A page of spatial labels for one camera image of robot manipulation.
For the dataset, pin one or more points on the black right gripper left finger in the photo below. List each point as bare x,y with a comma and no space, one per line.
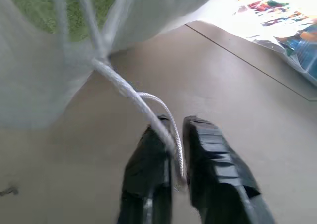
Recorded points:
146,174

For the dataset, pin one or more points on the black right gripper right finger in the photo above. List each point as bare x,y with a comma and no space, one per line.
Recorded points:
218,174

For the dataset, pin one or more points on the green towel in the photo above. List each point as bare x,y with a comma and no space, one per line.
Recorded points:
74,8

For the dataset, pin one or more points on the colourful printed plastic packet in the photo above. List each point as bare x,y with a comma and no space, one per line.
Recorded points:
289,33

